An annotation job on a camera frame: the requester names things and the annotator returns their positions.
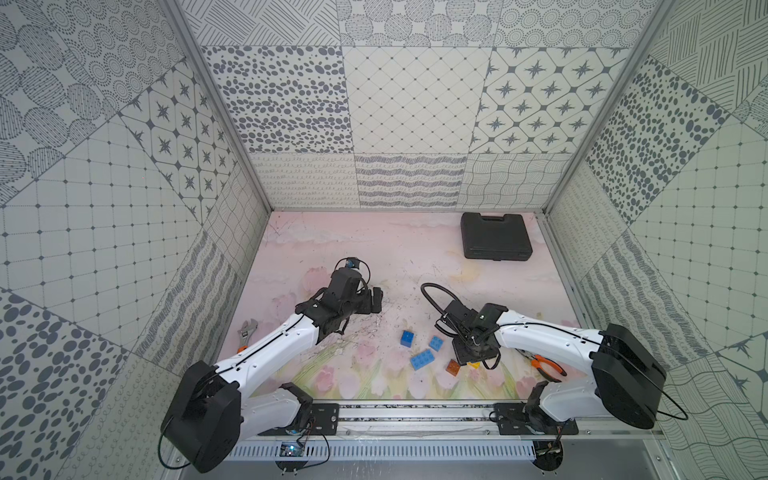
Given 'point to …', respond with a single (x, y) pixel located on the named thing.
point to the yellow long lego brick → (476, 365)
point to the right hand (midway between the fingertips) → (472, 357)
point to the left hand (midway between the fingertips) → (377, 294)
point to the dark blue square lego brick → (407, 338)
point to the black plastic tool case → (495, 238)
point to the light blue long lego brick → (422, 359)
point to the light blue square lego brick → (436, 343)
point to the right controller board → (549, 454)
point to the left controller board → (290, 449)
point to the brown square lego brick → (452, 367)
